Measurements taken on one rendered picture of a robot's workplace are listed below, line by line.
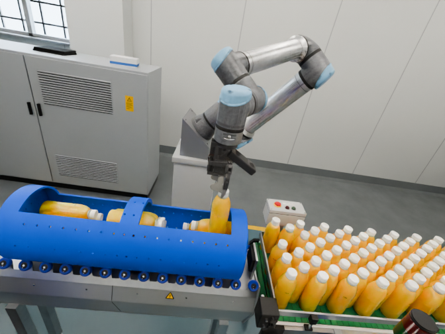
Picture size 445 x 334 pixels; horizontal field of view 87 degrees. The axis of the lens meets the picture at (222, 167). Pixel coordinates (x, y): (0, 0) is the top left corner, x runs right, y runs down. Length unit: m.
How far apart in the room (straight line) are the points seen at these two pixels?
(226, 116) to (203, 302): 0.78
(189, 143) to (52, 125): 1.71
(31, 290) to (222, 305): 0.77
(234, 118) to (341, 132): 3.51
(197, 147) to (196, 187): 0.31
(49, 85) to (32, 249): 1.93
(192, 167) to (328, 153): 2.97
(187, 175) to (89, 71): 1.39
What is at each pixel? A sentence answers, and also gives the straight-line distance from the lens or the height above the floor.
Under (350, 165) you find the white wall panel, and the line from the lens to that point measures 4.48.
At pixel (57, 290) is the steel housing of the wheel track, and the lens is 1.24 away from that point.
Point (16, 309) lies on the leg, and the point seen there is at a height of 0.62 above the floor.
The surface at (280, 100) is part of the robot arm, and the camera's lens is 1.33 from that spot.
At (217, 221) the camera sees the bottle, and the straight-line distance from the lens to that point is 0.90.
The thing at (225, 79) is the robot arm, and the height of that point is 1.72.
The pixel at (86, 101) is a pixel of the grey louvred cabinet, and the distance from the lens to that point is 2.64.
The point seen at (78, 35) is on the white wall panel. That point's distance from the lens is 3.65.
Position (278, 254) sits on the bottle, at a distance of 1.11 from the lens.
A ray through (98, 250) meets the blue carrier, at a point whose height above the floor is 1.13.
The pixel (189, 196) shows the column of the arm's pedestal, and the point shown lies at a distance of 1.74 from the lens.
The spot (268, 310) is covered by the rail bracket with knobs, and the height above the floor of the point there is 1.00.
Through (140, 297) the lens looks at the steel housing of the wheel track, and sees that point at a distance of 1.15.
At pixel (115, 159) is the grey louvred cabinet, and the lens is 2.77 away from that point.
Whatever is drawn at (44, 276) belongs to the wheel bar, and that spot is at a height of 0.92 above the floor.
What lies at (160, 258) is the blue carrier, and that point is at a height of 1.12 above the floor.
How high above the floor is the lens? 1.84
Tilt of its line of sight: 29 degrees down
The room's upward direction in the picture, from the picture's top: 10 degrees clockwise
